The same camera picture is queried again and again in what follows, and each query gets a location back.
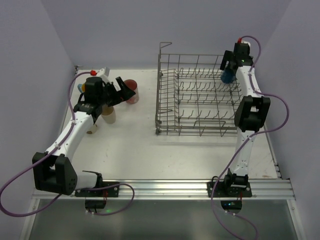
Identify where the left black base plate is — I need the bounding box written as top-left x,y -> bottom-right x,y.
74,181 -> 120,198

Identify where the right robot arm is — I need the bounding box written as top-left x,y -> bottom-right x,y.
215,39 -> 271,197

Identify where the cream tall cup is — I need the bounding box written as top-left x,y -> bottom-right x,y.
101,105 -> 116,124

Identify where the grey wire dish rack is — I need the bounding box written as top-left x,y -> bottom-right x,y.
155,41 -> 242,137

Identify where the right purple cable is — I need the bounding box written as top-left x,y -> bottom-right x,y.
209,35 -> 291,240

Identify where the purple cable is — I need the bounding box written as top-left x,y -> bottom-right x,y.
0,70 -> 136,216
209,35 -> 291,240

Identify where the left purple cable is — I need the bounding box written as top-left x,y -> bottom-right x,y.
0,70 -> 136,216

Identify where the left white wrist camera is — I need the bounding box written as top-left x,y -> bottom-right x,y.
90,67 -> 110,83

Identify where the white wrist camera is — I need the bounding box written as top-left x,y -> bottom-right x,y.
90,67 -> 110,83
237,37 -> 251,46

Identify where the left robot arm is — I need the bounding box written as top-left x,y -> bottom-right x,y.
32,75 -> 136,196

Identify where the aluminium mounting rail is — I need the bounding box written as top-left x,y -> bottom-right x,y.
29,178 -> 296,201

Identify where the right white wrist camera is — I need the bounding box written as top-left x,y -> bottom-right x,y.
237,37 -> 251,46

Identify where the pink patterned mug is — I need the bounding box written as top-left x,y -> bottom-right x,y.
124,79 -> 139,105

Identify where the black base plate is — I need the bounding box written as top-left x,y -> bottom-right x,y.
74,181 -> 120,198
206,175 -> 253,198

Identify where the dark blue mug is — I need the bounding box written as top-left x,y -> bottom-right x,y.
220,67 -> 236,84

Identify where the light blue patterned mug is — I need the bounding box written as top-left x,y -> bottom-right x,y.
77,83 -> 85,93

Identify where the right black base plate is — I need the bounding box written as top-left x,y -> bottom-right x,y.
206,175 -> 253,198

